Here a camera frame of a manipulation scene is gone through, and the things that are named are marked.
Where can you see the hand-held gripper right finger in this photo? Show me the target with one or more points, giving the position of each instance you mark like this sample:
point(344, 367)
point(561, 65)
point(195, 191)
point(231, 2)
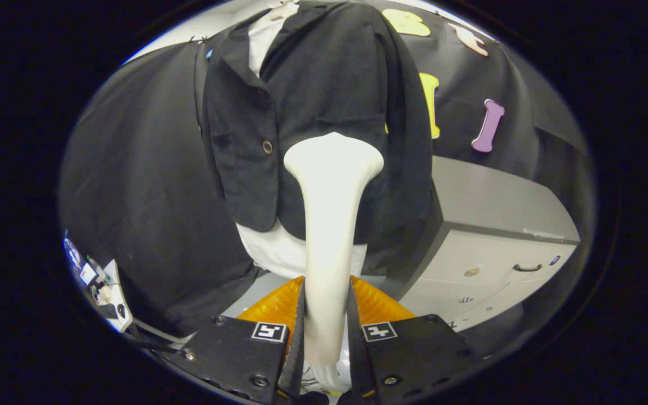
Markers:
point(358, 368)

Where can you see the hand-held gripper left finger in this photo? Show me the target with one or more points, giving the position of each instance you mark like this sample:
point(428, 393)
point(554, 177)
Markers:
point(296, 368)

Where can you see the white shirt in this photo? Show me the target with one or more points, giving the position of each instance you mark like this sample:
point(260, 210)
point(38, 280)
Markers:
point(270, 253)

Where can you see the white garment steamer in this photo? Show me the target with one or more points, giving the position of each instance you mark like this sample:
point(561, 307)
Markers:
point(329, 225)

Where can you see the black blazer jacket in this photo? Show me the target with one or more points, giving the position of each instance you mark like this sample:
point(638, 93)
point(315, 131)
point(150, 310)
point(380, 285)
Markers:
point(329, 84)

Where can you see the cream clothes hanger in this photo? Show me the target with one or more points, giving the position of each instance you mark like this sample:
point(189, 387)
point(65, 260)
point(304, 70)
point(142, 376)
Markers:
point(283, 8)

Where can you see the grey cabinet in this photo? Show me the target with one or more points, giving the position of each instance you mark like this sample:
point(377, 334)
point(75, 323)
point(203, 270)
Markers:
point(481, 253)

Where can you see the white device with black knob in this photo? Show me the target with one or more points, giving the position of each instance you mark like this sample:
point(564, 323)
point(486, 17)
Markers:
point(121, 292)

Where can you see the clear plastic bottle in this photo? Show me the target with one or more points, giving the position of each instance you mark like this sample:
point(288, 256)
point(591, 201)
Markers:
point(98, 264)

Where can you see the black backdrop cloth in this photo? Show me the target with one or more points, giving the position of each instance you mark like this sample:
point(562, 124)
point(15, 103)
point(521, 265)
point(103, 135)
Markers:
point(149, 169)

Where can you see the blue white packet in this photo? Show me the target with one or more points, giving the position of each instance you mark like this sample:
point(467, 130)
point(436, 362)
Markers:
point(72, 253)

